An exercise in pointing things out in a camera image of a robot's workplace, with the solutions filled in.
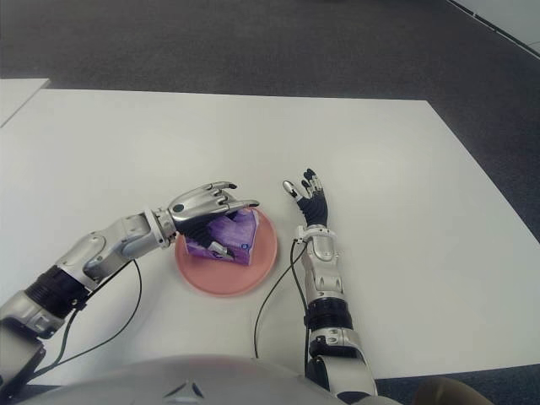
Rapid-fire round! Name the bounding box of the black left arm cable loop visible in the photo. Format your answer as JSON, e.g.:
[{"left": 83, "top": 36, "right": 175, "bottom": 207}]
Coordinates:
[{"left": 31, "top": 259, "right": 143, "bottom": 379}]

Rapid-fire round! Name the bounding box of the pink round plate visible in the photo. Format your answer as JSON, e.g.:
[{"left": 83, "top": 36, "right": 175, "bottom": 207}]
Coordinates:
[{"left": 174, "top": 206, "right": 279, "bottom": 299}]

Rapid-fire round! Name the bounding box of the short black right arm cable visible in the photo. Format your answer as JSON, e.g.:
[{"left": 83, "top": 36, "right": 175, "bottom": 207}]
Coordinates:
[{"left": 289, "top": 240, "right": 311, "bottom": 375}]

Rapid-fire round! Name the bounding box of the silver robot torso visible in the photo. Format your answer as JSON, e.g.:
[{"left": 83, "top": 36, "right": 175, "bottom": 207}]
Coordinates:
[{"left": 24, "top": 354, "right": 402, "bottom": 405}]

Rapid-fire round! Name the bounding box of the black right arm cable loop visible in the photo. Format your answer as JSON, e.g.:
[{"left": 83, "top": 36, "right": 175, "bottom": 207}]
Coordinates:
[{"left": 252, "top": 240, "right": 305, "bottom": 359}]

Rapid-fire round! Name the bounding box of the short black arm cable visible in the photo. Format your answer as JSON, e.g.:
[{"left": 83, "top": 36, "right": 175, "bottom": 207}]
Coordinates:
[
  {"left": 57, "top": 303, "right": 88, "bottom": 366},
  {"left": 289, "top": 240, "right": 311, "bottom": 375}
]

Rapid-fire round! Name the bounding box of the white panel with dark edge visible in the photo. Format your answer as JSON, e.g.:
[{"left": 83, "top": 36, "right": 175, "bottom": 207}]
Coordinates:
[{"left": 446, "top": 0, "right": 540, "bottom": 56}]

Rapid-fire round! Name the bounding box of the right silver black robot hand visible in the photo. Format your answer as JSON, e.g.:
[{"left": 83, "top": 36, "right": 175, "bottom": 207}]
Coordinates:
[{"left": 281, "top": 167, "right": 330, "bottom": 227}]

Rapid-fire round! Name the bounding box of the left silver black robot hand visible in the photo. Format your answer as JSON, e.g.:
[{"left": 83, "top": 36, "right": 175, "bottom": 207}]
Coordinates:
[{"left": 167, "top": 180, "right": 261, "bottom": 261}]

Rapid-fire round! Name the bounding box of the short black left arm cable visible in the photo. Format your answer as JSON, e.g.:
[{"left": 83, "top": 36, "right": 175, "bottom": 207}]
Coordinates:
[{"left": 57, "top": 303, "right": 88, "bottom": 366}]

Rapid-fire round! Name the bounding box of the tan brown rounded object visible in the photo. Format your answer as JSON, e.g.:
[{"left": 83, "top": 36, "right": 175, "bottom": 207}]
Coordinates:
[{"left": 415, "top": 376, "right": 494, "bottom": 405}]

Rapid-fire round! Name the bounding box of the purple tissue paper pack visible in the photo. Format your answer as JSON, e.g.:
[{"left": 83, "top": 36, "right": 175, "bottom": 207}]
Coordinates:
[{"left": 186, "top": 208, "right": 261, "bottom": 267}]

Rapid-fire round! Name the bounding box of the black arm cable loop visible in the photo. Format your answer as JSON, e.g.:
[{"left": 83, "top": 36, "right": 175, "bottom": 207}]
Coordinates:
[
  {"left": 31, "top": 259, "right": 143, "bottom": 379},
  {"left": 252, "top": 240, "right": 305, "bottom": 359}
]

